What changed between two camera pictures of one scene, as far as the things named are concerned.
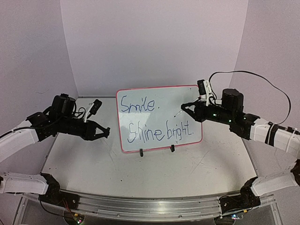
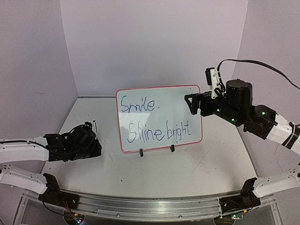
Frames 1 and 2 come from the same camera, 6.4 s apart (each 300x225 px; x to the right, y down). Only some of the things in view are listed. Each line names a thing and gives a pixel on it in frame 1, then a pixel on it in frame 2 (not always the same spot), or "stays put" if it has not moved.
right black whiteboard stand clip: [172, 148] stays put
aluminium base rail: [153, 209] stays put
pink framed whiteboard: [152, 118] stays put
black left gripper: [87, 134] to [96, 152]
